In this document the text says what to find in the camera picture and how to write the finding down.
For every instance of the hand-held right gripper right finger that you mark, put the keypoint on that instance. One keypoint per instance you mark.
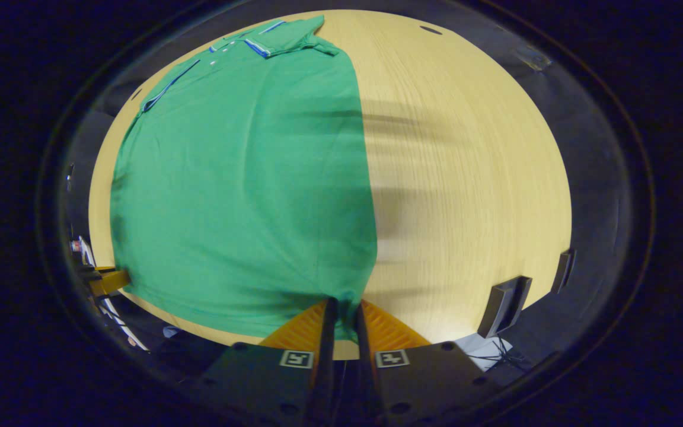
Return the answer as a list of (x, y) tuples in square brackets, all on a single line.
[(365, 350)]

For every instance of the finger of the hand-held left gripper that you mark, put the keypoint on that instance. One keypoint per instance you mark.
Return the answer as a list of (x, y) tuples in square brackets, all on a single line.
[(110, 281)]

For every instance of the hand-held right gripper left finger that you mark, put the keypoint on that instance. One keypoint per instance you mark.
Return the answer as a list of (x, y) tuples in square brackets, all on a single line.
[(326, 341)]

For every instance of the green T-shirt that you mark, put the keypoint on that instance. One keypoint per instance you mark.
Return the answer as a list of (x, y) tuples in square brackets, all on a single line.
[(246, 196)]

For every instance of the white and red striped thing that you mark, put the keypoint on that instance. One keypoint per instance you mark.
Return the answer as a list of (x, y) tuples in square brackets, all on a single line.
[(82, 249)]

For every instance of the white paper sheet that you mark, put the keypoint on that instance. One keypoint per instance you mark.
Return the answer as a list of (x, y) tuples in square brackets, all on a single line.
[(478, 350)]

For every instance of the black curved bar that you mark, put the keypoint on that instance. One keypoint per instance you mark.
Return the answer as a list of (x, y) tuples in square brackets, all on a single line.
[(562, 271), (504, 305)]

